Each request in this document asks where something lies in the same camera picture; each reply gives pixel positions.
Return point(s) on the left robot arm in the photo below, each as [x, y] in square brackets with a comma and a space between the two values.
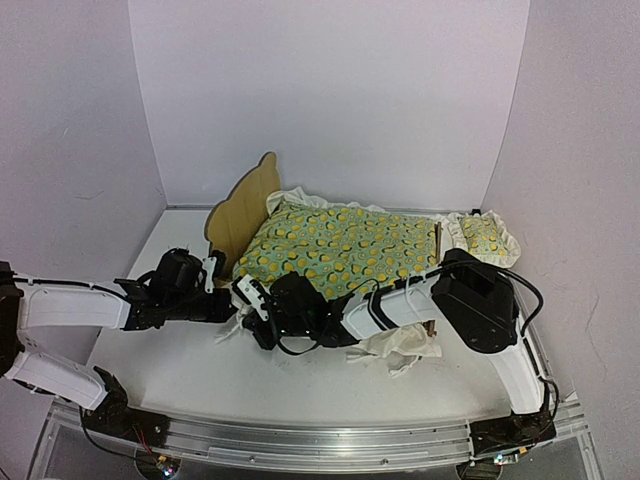
[181, 288]

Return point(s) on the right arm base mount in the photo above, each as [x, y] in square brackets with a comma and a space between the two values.
[508, 434]

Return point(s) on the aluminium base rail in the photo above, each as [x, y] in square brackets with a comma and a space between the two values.
[69, 448]

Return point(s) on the wooden pet bed frame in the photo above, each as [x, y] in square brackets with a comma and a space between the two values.
[234, 221]

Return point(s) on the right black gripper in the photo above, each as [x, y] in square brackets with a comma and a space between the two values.
[258, 325]

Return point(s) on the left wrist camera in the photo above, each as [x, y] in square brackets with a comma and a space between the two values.
[212, 266]

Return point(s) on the small lemon print pillow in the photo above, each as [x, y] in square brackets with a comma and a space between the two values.
[485, 237]

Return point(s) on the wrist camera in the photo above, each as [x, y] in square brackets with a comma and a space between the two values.
[212, 266]
[249, 296]

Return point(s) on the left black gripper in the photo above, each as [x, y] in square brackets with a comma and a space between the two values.
[220, 308]

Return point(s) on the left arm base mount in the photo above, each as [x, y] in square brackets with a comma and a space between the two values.
[114, 417]

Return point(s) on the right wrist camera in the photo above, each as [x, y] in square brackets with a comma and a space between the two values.
[249, 296]

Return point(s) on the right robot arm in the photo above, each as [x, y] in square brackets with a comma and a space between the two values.
[490, 308]

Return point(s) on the lemon print ruffled mattress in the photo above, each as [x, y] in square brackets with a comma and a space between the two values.
[339, 248]

